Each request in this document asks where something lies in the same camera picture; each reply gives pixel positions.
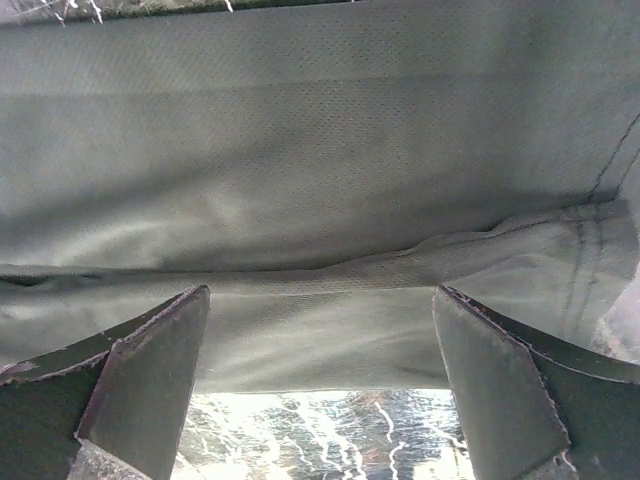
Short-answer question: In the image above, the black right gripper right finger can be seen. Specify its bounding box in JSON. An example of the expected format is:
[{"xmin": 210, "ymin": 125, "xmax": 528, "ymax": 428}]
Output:
[{"xmin": 433, "ymin": 286, "xmax": 639, "ymax": 480}]

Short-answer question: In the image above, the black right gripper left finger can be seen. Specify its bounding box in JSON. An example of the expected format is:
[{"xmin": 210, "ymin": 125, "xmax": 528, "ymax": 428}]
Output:
[{"xmin": 1, "ymin": 285, "xmax": 210, "ymax": 479}]

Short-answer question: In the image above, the black t shirt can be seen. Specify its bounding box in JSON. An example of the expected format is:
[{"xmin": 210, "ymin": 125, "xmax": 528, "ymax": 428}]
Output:
[{"xmin": 1, "ymin": 1, "xmax": 639, "ymax": 392}]

